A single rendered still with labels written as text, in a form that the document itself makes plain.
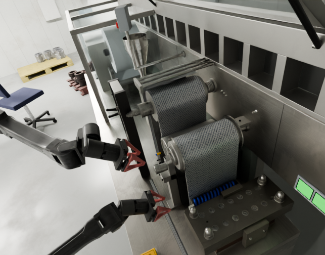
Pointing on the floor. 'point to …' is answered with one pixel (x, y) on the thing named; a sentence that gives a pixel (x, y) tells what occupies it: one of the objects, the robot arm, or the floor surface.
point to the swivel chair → (19, 101)
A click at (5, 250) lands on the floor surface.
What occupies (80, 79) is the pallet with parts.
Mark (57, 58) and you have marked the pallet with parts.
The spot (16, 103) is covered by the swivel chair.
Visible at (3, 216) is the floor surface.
